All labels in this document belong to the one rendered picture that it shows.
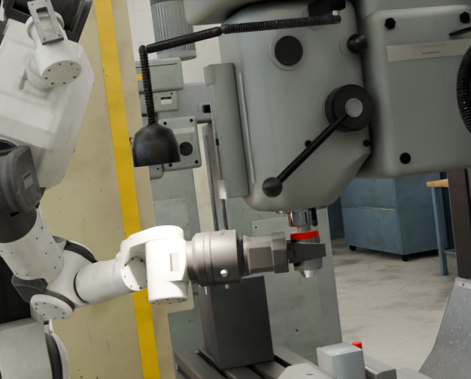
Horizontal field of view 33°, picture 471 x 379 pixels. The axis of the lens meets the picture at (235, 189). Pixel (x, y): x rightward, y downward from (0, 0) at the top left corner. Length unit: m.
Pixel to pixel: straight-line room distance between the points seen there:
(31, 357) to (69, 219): 1.29
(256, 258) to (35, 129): 0.42
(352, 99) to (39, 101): 0.53
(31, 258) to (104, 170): 1.58
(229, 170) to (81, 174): 1.74
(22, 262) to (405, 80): 0.70
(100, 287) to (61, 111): 0.31
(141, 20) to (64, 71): 9.26
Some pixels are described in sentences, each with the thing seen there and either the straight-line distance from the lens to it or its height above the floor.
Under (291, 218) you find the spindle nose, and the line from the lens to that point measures 1.29.
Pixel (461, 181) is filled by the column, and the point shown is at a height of 1.30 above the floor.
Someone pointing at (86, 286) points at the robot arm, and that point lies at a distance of 1.44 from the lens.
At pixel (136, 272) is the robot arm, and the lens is 1.39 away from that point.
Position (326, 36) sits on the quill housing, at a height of 1.57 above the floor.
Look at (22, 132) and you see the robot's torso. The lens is 1.36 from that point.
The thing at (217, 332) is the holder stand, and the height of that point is 1.03.
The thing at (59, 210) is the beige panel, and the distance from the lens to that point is 2.94.
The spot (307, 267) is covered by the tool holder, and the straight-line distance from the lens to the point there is 1.29.
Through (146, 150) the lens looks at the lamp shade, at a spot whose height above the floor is 1.43.
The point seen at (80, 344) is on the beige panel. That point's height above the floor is 0.78.
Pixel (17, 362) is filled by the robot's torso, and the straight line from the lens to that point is 1.71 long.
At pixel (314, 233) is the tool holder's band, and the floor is 1.27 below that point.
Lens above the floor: 1.42
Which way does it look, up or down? 3 degrees down
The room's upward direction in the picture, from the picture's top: 7 degrees counter-clockwise
